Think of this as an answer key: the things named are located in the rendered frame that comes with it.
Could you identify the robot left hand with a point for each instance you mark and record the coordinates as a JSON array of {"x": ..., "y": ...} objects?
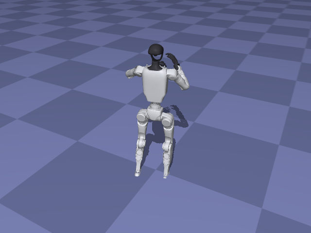
[{"x": 162, "y": 64}]

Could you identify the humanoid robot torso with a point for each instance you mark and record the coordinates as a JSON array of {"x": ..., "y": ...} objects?
[{"x": 155, "y": 86}]

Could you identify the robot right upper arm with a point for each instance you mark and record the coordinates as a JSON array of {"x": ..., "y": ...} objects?
[{"x": 173, "y": 75}]

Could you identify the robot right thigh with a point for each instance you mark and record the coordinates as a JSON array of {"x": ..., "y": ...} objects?
[{"x": 168, "y": 125}]

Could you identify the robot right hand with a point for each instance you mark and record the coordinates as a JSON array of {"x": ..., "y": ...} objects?
[{"x": 174, "y": 60}]

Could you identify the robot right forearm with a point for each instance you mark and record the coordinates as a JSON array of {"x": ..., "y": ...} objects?
[{"x": 181, "y": 73}]

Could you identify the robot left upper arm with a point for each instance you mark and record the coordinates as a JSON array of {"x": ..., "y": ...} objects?
[{"x": 137, "y": 71}]

